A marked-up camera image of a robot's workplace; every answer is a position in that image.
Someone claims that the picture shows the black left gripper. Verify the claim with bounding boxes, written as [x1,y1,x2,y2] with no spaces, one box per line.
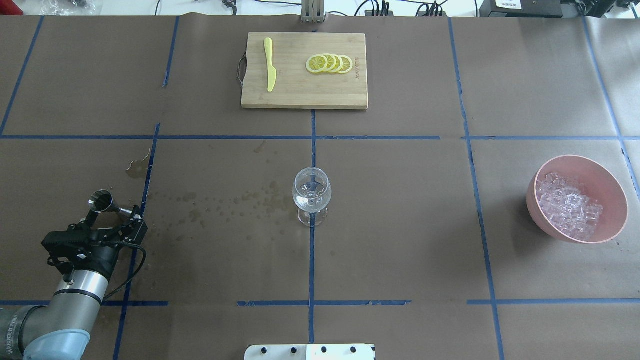
[70,206,148,273]

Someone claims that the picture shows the steel cocktail jigger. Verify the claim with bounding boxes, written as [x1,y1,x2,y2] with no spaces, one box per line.
[87,189,121,214]

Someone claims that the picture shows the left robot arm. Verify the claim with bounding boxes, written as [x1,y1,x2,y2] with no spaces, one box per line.
[1,206,148,360]

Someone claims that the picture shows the clear wine glass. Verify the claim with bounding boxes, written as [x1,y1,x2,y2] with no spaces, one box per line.
[292,167,333,228]

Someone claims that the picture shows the pile of ice cubes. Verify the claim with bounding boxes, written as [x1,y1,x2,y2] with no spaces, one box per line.
[535,172,604,242]

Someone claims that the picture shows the clear plastic bag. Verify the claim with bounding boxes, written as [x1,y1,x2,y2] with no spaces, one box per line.
[39,0,104,16]

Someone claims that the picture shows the bamboo cutting board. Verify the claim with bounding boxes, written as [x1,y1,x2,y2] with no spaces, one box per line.
[241,32,370,111]

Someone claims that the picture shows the yellow plastic knife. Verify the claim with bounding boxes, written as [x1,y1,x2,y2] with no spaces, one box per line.
[263,37,278,92]

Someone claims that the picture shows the lemon slice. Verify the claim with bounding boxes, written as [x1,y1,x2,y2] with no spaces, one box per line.
[321,54,338,73]
[305,54,329,74]
[337,55,354,75]
[328,54,344,74]

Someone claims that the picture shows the pink bowl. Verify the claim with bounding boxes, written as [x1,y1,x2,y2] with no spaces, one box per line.
[525,155,629,244]

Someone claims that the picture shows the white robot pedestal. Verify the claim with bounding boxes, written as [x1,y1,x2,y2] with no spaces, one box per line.
[243,343,377,360]

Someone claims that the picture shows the aluminium frame post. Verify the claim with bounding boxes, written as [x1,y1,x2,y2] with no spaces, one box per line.
[301,0,327,24]

